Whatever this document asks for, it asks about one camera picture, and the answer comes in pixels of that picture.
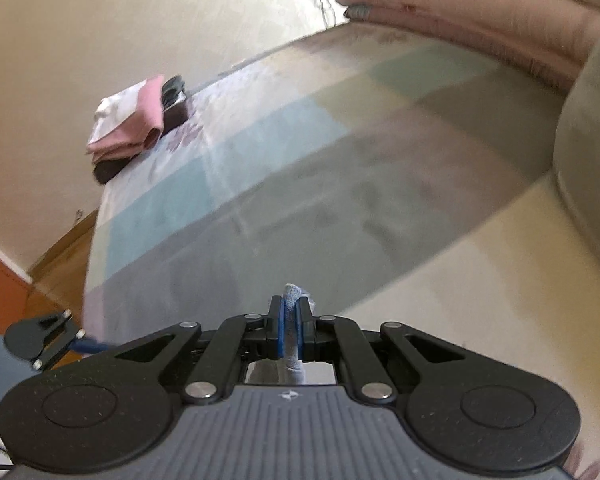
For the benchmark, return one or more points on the pink folded cloth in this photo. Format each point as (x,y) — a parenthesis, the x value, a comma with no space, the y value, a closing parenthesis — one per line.
(140,110)

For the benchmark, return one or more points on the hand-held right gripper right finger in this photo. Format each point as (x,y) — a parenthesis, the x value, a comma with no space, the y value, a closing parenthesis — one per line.
(302,332)

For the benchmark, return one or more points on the patchwork floral bed sheet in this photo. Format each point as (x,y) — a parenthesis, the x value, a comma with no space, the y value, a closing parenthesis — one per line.
(300,175)

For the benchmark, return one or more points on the light grey printed pants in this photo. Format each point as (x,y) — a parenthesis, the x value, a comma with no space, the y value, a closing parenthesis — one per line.
(294,294)

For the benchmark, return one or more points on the grey cat pillow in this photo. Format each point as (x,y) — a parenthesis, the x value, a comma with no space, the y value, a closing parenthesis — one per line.
(595,160)

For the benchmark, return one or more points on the white folded cloth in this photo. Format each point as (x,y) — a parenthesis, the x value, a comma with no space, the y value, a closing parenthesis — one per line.
(111,110)

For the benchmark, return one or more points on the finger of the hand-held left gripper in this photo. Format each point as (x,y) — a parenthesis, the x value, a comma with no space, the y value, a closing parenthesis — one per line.
(87,345)

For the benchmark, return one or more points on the stack of folded clothes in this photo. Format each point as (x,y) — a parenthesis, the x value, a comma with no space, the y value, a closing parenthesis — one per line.
(176,112)

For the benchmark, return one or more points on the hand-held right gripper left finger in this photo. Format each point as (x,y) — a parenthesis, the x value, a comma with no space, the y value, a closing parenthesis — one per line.
(281,330)

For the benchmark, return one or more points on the orange wooden panel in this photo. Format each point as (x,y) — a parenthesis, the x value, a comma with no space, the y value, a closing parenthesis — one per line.
(0,290)

